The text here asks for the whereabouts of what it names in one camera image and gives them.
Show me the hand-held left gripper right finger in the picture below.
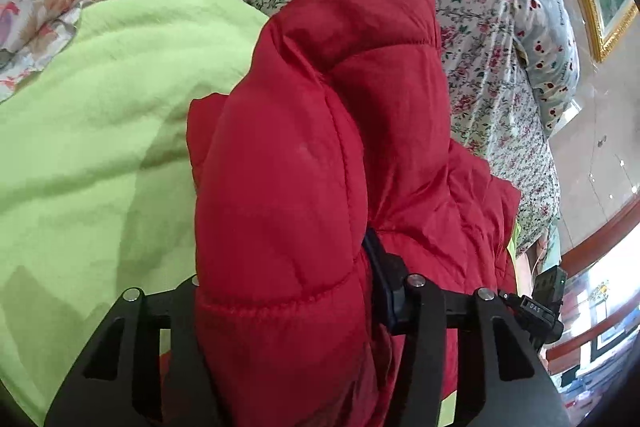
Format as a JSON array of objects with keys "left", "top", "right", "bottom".
[{"left": 361, "top": 227, "right": 571, "bottom": 427}]

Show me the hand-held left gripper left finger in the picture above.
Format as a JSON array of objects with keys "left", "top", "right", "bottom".
[{"left": 44, "top": 274, "right": 221, "bottom": 427}]

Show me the red quilted jacket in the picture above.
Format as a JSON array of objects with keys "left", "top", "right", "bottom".
[{"left": 159, "top": 0, "right": 522, "bottom": 427}]

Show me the light green blanket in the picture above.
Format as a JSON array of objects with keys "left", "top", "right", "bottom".
[{"left": 0, "top": 0, "right": 523, "bottom": 427}]

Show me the blue floral pillow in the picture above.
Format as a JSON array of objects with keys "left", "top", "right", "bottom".
[{"left": 502, "top": 0, "right": 581, "bottom": 138}]

